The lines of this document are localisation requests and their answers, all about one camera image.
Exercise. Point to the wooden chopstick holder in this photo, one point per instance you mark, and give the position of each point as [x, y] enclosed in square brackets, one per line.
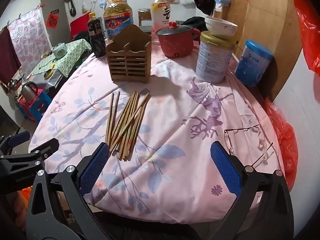
[128, 60]

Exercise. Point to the small green appliance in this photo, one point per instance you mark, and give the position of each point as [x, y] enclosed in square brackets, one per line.
[59, 51]

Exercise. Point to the pink floral sheet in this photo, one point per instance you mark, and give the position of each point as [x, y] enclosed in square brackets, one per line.
[27, 40]

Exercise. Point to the dark soy sauce bottle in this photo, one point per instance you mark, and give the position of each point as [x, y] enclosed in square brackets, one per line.
[97, 42]

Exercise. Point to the brown chair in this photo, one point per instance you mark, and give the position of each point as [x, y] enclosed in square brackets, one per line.
[143, 17]

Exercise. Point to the grey door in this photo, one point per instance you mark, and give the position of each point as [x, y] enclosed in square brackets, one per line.
[55, 2]

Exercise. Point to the white ceramic bowl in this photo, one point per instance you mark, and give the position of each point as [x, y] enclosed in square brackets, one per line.
[225, 32]
[215, 20]

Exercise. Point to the black garment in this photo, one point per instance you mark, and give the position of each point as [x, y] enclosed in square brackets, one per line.
[192, 21]

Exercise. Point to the green patterned cloth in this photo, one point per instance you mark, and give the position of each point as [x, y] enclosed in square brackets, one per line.
[72, 52]

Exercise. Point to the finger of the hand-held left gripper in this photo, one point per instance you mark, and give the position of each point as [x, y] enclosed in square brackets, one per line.
[47, 147]
[18, 138]

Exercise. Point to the red square door paper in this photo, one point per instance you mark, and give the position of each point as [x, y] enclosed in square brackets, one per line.
[52, 21]

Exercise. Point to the yellow tape roll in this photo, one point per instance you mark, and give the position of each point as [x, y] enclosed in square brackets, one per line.
[48, 75]

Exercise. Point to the large cooking oil bottle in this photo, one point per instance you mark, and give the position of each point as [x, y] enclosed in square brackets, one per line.
[117, 20]

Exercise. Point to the steel kettle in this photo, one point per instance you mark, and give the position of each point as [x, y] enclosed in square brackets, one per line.
[28, 91]

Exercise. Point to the silver foil bag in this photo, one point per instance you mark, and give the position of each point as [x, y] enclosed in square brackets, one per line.
[55, 80]

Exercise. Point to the blue plastic stool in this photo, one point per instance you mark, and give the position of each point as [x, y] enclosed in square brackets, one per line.
[37, 107]

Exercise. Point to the pile of wooden chopsticks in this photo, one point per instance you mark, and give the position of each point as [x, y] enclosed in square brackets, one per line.
[125, 125]

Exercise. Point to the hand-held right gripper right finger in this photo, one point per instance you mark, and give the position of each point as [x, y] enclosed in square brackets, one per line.
[225, 170]

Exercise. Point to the round wooden board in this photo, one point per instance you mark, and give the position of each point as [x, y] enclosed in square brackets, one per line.
[275, 30]

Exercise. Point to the thin framed eyeglasses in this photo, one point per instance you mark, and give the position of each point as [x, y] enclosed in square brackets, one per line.
[240, 129]

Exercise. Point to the red plastic bag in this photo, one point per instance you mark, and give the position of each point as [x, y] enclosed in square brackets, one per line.
[310, 30]
[285, 135]

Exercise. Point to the gold lidded milk powder tin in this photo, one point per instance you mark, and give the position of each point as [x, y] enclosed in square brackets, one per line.
[212, 60]

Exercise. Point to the dark red cloth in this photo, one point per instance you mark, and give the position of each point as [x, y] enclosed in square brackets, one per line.
[8, 55]

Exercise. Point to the white drink bottle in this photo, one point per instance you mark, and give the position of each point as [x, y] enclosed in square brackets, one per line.
[161, 15]

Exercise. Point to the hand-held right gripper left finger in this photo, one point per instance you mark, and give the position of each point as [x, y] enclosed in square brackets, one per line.
[95, 170]

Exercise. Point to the pink floral tablecloth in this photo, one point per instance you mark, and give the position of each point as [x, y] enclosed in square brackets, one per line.
[175, 135]

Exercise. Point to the blue plastic canister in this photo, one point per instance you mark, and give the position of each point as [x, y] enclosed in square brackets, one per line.
[252, 65]

